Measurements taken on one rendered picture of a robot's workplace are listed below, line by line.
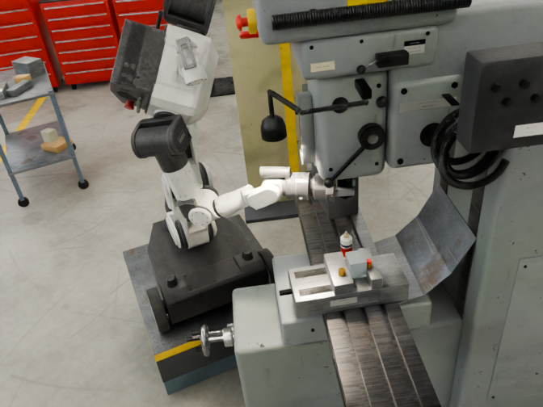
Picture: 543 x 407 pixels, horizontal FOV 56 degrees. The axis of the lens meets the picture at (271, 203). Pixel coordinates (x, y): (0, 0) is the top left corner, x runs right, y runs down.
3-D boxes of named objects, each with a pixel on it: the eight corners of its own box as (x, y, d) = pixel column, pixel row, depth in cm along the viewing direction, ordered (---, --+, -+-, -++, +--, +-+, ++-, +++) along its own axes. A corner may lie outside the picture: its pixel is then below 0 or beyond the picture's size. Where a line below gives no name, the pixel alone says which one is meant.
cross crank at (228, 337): (195, 364, 191) (190, 343, 184) (196, 340, 200) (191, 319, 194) (238, 358, 191) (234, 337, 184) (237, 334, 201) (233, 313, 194)
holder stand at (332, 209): (328, 220, 196) (326, 175, 185) (312, 190, 214) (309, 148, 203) (359, 213, 198) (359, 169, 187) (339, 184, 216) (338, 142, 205)
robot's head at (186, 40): (185, 75, 152) (179, 71, 144) (176, 47, 151) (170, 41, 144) (205, 69, 152) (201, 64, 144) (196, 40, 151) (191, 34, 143)
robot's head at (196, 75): (183, 89, 153) (187, 81, 145) (173, 56, 152) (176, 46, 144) (204, 84, 155) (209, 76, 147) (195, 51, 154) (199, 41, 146)
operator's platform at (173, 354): (139, 304, 301) (121, 251, 278) (247, 266, 320) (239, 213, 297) (172, 411, 240) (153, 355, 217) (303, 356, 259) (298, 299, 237)
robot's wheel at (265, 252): (258, 274, 253) (253, 242, 242) (267, 270, 255) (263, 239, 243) (274, 300, 238) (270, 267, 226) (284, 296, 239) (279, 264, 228)
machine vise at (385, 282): (296, 318, 157) (294, 292, 151) (288, 285, 169) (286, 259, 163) (408, 300, 159) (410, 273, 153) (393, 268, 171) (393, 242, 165)
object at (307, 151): (302, 164, 151) (297, 98, 140) (300, 157, 155) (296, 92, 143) (315, 162, 151) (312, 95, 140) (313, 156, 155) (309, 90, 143)
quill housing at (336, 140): (321, 186, 146) (315, 78, 128) (309, 152, 163) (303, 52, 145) (386, 178, 147) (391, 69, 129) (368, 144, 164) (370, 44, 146)
